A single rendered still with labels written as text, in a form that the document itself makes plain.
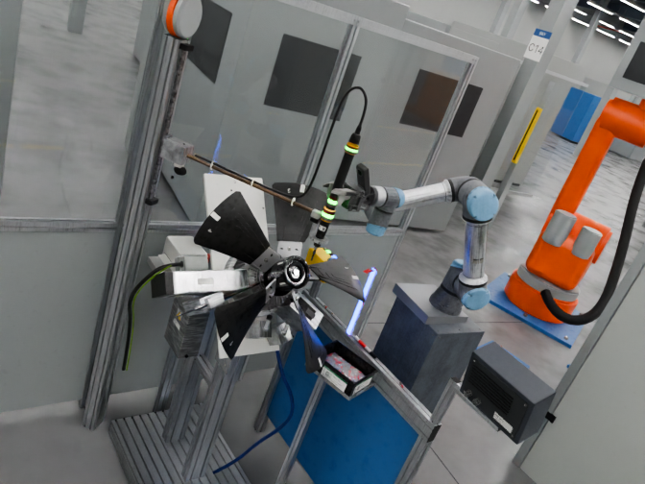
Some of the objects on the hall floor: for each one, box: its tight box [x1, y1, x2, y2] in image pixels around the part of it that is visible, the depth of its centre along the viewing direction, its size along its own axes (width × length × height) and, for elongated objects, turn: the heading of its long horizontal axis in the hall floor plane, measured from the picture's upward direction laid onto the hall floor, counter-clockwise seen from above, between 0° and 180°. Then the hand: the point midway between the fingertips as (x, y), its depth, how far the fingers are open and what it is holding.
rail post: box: [253, 327, 297, 432], centre depth 288 cm, size 4×4×78 cm
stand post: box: [162, 309, 217, 443], centre depth 250 cm, size 4×9×115 cm, turn 90°
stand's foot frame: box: [108, 403, 251, 484], centre depth 261 cm, size 62×46×8 cm
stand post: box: [181, 355, 244, 482], centre depth 239 cm, size 4×9×91 cm, turn 90°
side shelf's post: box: [152, 347, 179, 413], centre depth 272 cm, size 4×4×83 cm
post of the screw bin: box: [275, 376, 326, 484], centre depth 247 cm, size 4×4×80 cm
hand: (330, 186), depth 198 cm, fingers closed on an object, 4 cm apart
